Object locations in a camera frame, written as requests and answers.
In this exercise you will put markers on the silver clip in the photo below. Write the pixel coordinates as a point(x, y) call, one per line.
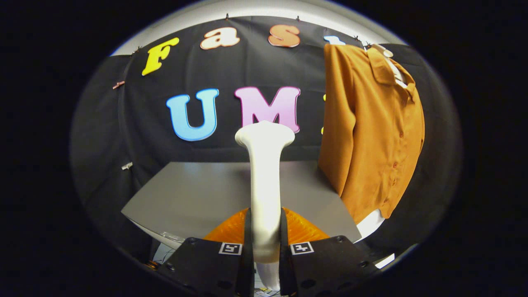
point(127, 166)

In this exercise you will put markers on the red clip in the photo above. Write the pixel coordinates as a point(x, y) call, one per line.
point(118, 84)

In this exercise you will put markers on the white garment steamer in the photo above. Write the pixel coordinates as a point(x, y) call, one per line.
point(265, 185)

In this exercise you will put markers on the black backdrop cloth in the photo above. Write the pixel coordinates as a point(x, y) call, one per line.
point(231, 70)

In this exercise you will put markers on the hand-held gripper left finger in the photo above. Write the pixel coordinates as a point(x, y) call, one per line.
point(214, 268)

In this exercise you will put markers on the row of black clips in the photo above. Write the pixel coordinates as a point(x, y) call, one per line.
point(226, 16)

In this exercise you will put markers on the orange button shirt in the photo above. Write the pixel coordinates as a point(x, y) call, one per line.
point(371, 136)

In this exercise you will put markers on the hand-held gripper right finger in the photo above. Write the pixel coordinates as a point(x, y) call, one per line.
point(326, 268)

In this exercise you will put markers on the white mannequin torso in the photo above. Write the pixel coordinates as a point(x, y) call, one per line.
point(396, 70)

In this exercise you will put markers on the grey cabinet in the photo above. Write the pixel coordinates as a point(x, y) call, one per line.
point(198, 194)

